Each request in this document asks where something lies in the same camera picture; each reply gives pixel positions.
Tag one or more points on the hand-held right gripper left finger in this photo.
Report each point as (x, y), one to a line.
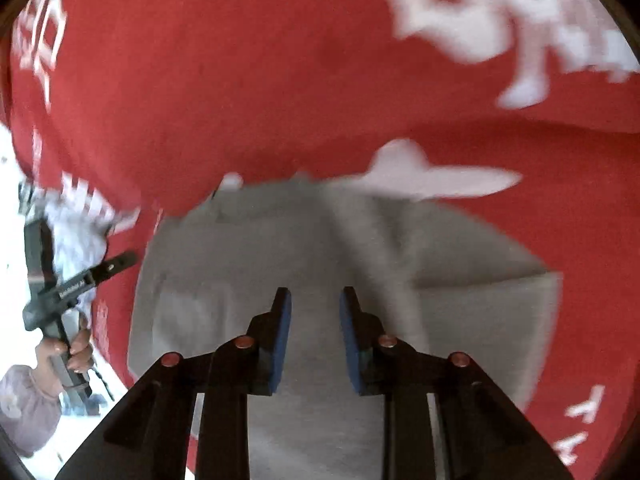
(281, 345)

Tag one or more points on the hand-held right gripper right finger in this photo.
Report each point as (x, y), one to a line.
(348, 345)

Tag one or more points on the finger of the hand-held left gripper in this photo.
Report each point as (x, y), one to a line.
(115, 265)

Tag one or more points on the grey sweater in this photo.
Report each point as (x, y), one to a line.
(225, 280)

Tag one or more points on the person's left forearm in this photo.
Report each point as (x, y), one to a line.
(25, 405)

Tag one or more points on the person's left hand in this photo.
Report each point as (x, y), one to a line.
(80, 350)

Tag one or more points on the pale floral cloth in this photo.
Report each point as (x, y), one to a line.
(75, 230)

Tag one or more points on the red printed blanket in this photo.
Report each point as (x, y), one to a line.
(225, 85)

